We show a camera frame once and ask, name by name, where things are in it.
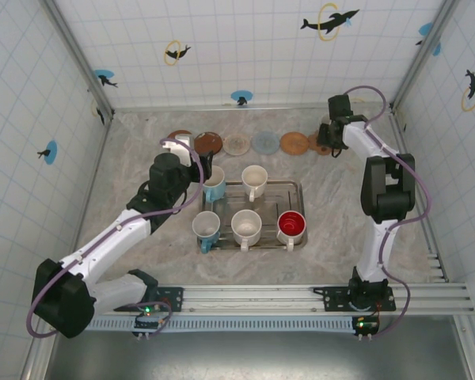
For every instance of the rectangular metal tray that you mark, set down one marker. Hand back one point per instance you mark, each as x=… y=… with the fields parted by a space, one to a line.
x=277 y=194

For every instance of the plain brown wooden coaster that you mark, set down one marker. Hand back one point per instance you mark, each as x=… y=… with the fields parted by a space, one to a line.
x=178 y=134

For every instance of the circuit board with green light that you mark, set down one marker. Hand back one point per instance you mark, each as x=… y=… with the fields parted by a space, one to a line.
x=364 y=325
x=146 y=322

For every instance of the white cup red inside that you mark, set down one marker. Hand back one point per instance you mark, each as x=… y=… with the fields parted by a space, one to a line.
x=291 y=225

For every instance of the light brown cork coaster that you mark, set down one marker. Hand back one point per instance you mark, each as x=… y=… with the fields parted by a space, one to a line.
x=312 y=144

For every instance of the teal blue cup white inside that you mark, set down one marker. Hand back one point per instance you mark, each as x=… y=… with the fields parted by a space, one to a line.
x=206 y=225

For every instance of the aluminium frame post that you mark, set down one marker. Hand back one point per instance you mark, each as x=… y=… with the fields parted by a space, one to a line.
x=79 y=63
x=423 y=55

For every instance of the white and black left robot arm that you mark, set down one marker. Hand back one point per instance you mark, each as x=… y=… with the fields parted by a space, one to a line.
x=103 y=253

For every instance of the light blue cup white inside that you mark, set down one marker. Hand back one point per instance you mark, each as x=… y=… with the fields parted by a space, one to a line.
x=217 y=186

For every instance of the beige patterned round coaster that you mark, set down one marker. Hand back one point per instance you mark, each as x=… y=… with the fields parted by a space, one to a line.
x=237 y=144

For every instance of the orange-brown round coaster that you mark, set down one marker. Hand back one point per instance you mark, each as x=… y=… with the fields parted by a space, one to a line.
x=294 y=143

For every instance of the dark brown round coaster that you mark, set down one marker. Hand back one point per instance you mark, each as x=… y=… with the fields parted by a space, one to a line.
x=207 y=144

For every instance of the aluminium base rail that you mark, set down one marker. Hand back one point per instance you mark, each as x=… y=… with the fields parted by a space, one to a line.
x=261 y=297

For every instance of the grey-blue round coaster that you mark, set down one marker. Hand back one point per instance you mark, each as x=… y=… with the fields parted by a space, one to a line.
x=266 y=141

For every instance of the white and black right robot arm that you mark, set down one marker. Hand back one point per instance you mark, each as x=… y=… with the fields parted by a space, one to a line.
x=386 y=190

